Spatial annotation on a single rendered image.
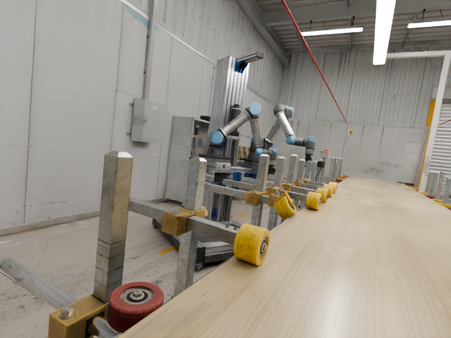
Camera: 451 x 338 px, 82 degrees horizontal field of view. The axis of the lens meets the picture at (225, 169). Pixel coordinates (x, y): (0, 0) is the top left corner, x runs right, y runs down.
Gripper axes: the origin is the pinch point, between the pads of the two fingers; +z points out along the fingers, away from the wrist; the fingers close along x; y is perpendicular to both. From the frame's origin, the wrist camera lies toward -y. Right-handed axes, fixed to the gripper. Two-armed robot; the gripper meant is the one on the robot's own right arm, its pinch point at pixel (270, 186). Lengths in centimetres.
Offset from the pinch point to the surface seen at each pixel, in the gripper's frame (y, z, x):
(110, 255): -37, -10, 197
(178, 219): -38, -13, 180
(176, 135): 223, -38, -128
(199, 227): -42, -12, 176
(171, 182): 222, 45, -128
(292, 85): 221, -291, -767
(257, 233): -56, -15, 177
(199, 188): -37, -20, 171
